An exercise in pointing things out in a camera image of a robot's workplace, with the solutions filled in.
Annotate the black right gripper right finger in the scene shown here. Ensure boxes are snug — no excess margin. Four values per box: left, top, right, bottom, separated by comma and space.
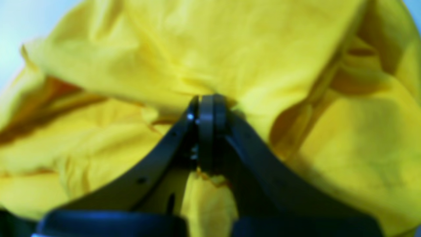
213, 94, 384, 237

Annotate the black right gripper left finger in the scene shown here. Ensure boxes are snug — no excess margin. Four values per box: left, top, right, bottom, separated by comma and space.
33, 96, 199, 237

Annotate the yellow orange t-shirt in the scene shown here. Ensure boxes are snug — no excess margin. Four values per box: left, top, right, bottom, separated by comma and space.
1, 0, 420, 237

